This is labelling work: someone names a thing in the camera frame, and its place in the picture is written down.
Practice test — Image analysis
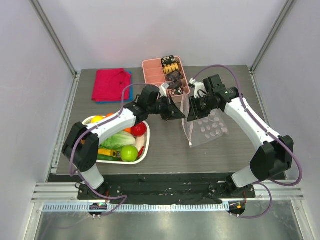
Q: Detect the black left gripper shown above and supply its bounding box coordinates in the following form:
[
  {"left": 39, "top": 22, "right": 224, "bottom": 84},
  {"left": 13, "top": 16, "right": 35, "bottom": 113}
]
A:
[{"left": 147, "top": 94, "right": 185, "bottom": 122}]

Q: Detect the clear zip top bag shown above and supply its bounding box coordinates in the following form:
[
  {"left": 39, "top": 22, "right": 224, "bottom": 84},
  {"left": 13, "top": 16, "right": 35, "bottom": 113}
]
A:
[{"left": 181, "top": 109, "right": 229, "bottom": 148}]

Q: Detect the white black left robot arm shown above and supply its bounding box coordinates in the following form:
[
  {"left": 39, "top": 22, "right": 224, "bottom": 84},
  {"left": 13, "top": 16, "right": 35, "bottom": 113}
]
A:
[{"left": 62, "top": 85, "right": 186, "bottom": 200}]

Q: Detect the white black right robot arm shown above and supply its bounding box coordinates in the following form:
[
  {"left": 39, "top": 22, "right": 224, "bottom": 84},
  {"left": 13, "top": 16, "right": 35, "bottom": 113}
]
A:
[{"left": 187, "top": 75, "right": 294, "bottom": 198}]

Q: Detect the black pink dotted sock roll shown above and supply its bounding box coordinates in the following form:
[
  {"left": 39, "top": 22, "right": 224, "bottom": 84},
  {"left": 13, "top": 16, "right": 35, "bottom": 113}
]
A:
[{"left": 168, "top": 87, "right": 184, "bottom": 97}]

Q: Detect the black brown sock roll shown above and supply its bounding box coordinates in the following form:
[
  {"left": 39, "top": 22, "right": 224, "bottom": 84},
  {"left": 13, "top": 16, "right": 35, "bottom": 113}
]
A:
[{"left": 168, "top": 80, "right": 183, "bottom": 90}]

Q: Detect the white perforated plastic basket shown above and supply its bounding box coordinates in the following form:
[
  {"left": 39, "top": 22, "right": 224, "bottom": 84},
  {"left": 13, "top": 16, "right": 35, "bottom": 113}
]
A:
[{"left": 97, "top": 121, "right": 150, "bottom": 165}]

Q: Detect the dark brown sock roll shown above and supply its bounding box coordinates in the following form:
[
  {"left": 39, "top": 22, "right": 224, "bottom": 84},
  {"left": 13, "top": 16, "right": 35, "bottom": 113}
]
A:
[{"left": 166, "top": 70, "right": 183, "bottom": 82}]

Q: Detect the red toy apple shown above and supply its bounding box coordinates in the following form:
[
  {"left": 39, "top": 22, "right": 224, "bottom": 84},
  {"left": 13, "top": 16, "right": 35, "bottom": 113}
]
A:
[{"left": 131, "top": 122, "right": 147, "bottom": 137}]

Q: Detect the yellow black sock roll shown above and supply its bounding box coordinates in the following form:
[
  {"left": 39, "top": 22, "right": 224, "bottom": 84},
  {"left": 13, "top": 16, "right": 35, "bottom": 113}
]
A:
[{"left": 162, "top": 63, "right": 180, "bottom": 74}]

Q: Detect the blue folded cloth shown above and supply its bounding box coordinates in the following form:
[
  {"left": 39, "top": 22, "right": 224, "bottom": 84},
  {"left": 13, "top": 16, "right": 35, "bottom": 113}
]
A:
[{"left": 95, "top": 70, "right": 134, "bottom": 105}]

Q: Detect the white toy radish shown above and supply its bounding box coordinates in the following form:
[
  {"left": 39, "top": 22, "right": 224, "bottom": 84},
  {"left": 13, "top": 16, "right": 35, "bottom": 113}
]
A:
[{"left": 134, "top": 135, "right": 146, "bottom": 151}]

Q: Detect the small orange toy fruit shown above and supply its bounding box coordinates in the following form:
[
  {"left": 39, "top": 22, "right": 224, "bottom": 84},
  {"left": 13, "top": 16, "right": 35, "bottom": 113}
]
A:
[{"left": 124, "top": 128, "right": 132, "bottom": 133}]

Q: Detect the black patterned sock roll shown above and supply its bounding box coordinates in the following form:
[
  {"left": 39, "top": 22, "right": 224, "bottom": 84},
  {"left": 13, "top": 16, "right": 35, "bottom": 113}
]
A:
[{"left": 161, "top": 55, "right": 176, "bottom": 66}]

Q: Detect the red toy chili pepper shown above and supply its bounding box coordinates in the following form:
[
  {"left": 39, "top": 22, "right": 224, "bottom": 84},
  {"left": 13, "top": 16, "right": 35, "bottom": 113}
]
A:
[{"left": 137, "top": 146, "right": 145, "bottom": 158}]

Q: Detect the green toy apple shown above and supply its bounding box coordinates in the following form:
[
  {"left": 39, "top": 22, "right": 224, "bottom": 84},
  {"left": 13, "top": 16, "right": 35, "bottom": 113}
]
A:
[{"left": 120, "top": 145, "right": 139, "bottom": 162}]

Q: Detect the green toy lettuce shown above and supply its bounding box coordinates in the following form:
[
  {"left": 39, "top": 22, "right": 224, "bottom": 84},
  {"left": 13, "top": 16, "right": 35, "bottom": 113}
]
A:
[{"left": 100, "top": 131, "right": 136, "bottom": 150}]

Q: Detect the magenta folded cloth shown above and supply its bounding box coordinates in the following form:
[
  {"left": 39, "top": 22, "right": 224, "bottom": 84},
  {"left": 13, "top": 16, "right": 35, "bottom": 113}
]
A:
[{"left": 91, "top": 68, "right": 132, "bottom": 103}]

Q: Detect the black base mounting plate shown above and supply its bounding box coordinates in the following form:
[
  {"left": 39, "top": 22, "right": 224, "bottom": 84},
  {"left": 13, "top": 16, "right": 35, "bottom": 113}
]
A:
[{"left": 77, "top": 172, "right": 256, "bottom": 205}]

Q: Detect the yellow toy bell pepper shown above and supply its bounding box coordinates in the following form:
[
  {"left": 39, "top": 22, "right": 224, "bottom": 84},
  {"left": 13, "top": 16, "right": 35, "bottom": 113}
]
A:
[{"left": 91, "top": 115, "right": 105, "bottom": 124}]

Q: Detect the green toy cucumber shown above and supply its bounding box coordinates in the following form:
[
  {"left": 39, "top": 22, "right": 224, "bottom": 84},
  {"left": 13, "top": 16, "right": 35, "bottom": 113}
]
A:
[{"left": 97, "top": 154, "right": 122, "bottom": 162}]

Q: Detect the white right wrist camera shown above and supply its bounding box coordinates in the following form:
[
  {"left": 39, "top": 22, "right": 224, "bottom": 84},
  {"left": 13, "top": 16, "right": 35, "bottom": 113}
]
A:
[{"left": 189, "top": 78, "right": 207, "bottom": 99}]

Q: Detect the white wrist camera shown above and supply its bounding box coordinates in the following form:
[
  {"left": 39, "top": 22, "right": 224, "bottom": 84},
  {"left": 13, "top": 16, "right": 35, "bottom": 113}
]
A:
[
  {"left": 159, "top": 82, "right": 170, "bottom": 97},
  {"left": 189, "top": 78, "right": 207, "bottom": 99}
]

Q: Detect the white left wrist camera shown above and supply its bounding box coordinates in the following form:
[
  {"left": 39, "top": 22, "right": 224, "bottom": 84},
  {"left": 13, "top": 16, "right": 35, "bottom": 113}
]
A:
[{"left": 159, "top": 82, "right": 170, "bottom": 97}]

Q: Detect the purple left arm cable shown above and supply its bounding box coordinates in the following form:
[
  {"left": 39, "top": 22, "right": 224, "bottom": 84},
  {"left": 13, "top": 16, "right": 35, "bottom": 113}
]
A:
[{"left": 52, "top": 82, "right": 163, "bottom": 230}]

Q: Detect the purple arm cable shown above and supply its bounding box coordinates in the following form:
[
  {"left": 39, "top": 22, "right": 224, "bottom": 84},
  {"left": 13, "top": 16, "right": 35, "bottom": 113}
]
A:
[
  {"left": 193, "top": 64, "right": 303, "bottom": 220},
  {"left": 52, "top": 82, "right": 163, "bottom": 230}
]

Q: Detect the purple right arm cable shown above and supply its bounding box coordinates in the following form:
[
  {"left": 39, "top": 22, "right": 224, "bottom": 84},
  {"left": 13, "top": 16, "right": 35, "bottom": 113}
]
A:
[{"left": 193, "top": 64, "right": 303, "bottom": 220}]

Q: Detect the perforated metal cable tray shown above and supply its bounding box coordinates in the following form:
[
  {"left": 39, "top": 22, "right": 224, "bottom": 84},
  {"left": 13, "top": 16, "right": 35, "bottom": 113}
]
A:
[{"left": 42, "top": 201, "right": 230, "bottom": 213}]

